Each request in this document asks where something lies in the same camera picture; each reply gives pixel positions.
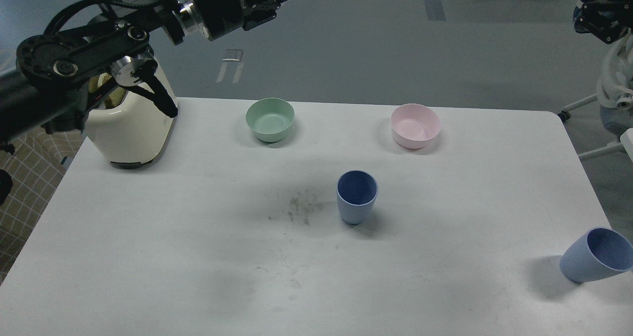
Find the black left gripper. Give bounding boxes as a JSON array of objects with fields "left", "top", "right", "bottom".
[{"left": 181, "top": 0, "right": 288, "bottom": 41}]

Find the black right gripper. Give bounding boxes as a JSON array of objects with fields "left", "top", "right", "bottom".
[{"left": 576, "top": 0, "right": 633, "bottom": 44}]

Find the light blue cup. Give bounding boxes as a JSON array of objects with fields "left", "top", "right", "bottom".
[{"left": 559, "top": 227, "right": 633, "bottom": 284}]

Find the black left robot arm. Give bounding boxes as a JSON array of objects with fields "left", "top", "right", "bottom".
[{"left": 1, "top": 0, "right": 288, "bottom": 169}]

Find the green bowl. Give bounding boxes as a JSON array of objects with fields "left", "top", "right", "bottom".
[{"left": 245, "top": 97, "right": 295, "bottom": 144}]

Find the pink bowl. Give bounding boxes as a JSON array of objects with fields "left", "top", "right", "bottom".
[{"left": 390, "top": 103, "right": 442, "bottom": 150}]

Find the cream white toaster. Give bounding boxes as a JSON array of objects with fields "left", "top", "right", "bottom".
[{"left": 84, "top": 91, "right": 174, "bottom": 170}]

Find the beige checkered cloth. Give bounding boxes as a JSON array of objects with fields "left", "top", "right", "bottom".
[{"left": 0, "top": 128, "right": 85, "bottom": 281}]

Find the white chair frame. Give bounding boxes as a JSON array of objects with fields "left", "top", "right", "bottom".
[{"left": 558, "top": 33, "right": 633, "bottom": 161}]

